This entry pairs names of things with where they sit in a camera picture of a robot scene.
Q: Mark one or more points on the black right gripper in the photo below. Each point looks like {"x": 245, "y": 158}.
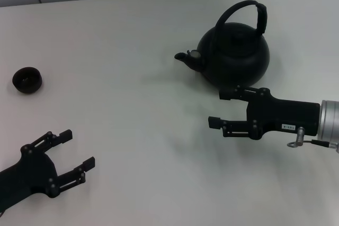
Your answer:
{"x": 286, "y": 115}

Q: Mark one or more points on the small black teacup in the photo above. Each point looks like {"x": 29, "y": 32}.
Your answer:
{"x": 27, "y": 81}

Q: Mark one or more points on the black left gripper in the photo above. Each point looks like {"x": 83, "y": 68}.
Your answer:
{"x": 31, "y": 173}

